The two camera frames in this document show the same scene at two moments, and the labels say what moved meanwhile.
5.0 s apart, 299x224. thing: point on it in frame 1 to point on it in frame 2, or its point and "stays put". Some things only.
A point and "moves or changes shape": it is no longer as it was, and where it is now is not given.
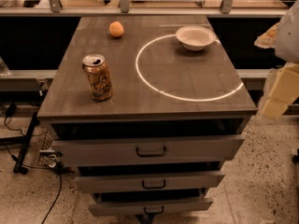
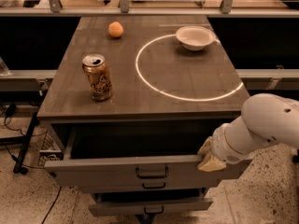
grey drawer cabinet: [149, 108] stays put
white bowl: [195, 38] stays put
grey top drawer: [144, 150] moves or changes shape
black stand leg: [19, 161] stays put
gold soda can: [98, 76] stays put
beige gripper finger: [267, 39] to [232, 143]
